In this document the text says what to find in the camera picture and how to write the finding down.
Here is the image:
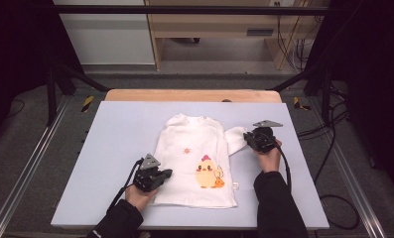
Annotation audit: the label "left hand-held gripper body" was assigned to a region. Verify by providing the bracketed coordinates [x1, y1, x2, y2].
[133, 153, 166, 193]

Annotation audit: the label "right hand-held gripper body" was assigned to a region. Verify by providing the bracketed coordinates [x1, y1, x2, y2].
[250, 119, 284, 154]

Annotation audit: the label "white baby shirt chick print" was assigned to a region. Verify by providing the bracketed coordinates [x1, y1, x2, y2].
[150, 113, 252, 210]

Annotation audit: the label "person's left hand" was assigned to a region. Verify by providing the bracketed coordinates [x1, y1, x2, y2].
[124, 183, 160, 212]

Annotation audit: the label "person's right hand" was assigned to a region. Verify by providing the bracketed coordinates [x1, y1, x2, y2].
[253, 139, 283, 174]

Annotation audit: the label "light blue table board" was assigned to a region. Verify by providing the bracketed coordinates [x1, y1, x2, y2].
[51, 100, 330, 231]

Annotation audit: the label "yellow black floor tape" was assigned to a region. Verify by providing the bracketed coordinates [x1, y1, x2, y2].
[80, 95, 95, 114]
[292, 96, 314, 112]

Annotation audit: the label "wooden table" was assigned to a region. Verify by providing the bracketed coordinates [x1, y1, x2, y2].
[103, 88, 283, 104]

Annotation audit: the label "black stand leg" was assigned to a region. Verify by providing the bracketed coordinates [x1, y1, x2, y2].
[266, 60, 335, 127]
[46, 61, 110, 127]

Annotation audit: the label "wooden desk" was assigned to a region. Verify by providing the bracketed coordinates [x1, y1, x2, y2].
[144, 0, 331, 71]

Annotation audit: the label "black curtain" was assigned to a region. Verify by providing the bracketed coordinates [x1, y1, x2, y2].
[0, 0, 84, 140]
[305, 0, 394, 202]

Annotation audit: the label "white cabinet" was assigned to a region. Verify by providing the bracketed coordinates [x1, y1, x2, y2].
[52, 0, 156, 65]

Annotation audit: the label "left hand-held gripper cable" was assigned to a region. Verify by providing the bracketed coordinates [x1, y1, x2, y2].
[106, 158, 145, 212]

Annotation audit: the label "hand-held gripper cable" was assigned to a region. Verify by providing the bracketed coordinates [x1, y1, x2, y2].
[273, 140, 293, 193]
[106, 158, 145, 212]

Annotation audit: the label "right hand-held gripper cable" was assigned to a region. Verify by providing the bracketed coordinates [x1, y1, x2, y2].
[273, 140, 293, 193]

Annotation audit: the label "black floor cables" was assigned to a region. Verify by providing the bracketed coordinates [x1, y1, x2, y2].
[296, 82, 361, 231]

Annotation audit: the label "aluminium floor rail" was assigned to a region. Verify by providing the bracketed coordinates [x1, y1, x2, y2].
[0, 98, 70, 238]
[307, 98, 388, 238]

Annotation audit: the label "cables under wooden desk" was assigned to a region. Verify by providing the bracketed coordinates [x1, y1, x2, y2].
[274, 0, 318, 72]

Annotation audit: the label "black horizontal frame bar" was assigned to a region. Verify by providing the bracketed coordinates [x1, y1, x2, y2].
[52, 4, 331, 16]

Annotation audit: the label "thin black floor cable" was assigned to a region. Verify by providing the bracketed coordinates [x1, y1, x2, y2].
[5, 98, 27, 119]

